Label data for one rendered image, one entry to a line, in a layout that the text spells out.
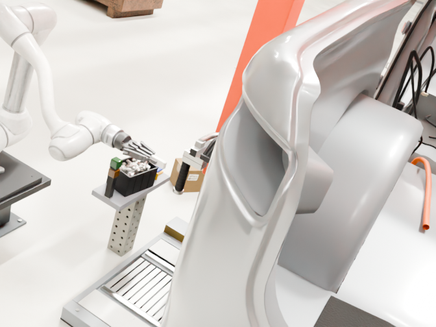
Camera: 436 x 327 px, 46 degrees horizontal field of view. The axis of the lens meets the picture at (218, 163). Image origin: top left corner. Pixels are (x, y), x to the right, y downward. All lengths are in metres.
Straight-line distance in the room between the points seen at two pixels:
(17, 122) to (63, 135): 0.64
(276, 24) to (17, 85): 1.22
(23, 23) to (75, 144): 0.57
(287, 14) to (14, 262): 1.74
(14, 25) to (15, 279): 1.16
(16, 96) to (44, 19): 0.42
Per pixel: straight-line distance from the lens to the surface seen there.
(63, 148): 2.08
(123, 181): 2.48
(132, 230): 2.79
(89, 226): 3.02
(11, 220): 2.97
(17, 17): 2.36
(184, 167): 2.01
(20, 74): 2.59
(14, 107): 2.68
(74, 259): 2.80
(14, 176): 2.75
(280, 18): 2.37
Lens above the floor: 1.87
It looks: 28 degrees down
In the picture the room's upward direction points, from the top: 19 degrees clockwise
